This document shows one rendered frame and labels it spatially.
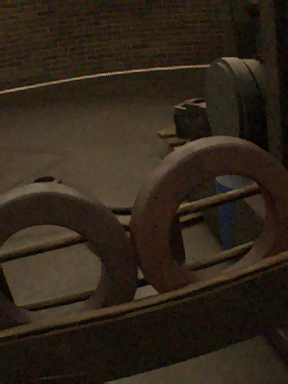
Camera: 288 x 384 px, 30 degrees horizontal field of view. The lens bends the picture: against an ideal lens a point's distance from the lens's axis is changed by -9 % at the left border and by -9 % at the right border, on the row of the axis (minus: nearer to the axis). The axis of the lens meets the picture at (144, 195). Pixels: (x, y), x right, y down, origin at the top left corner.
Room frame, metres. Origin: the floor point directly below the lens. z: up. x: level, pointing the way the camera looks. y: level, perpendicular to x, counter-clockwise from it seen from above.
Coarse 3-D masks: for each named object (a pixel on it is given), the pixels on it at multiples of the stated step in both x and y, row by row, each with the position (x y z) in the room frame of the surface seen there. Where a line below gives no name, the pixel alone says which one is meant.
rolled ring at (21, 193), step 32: (32, 192) 0.47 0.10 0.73; (64, 192) 0.48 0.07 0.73; (0, 224) 0.46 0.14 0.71; (32, 224) 0.47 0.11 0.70; (64, 224) 0.48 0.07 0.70; (96, 224) 0.48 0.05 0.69; (128, 256) 0.49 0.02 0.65; (0, 288) 0.49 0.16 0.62; (96, 288) 0.51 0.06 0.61; (128, 288) 0.49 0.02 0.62; (0, 320) 0.46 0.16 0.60; (32, 320) 0.48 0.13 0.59
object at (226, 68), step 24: (216, 72) 1.92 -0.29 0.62; (240, 72) 1.80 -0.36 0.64; (216, 96) 1.94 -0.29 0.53; (240, 96) 1.76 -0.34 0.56; (264, 96) 1.77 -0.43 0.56; (216, 120) 1.97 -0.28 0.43; (240, 120) 1.74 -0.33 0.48; (264, 120) 1.76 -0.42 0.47; (264, 144) 1.79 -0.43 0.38; (192, 192) 2.17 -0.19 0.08; (216, 192) 1.88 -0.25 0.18; (216, 216) 1.89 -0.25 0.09; (240, 216) 1.65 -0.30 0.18; (264, 216) 1.48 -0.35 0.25; (240, 240) 1.64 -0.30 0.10
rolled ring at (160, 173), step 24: (192, 144) 0.52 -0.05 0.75; (216, 144) 0.51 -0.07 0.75; (240, 144) 0.51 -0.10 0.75; (168, 168) 0.50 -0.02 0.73; (192, 168) 0.50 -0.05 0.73; (216, 168) 0.51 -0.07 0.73; (240, 168) 0.51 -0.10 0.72; (264, 168) 0.52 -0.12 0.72; (144, 192) 0.51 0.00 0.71; (168, 192) 0.50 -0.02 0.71; (264, 192) 0.53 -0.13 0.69; (144, 216) 0.49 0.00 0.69; (168, 216) 0.50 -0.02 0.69; (144, 240) 0.49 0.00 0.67; (168, 240) 0.50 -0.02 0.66; (264, 240) 0.54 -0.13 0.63; (144, 264) 0.49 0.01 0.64; (168, 264) 0.50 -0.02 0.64; (240, 264) 0.54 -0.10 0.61; (168, 288) 0.50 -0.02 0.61
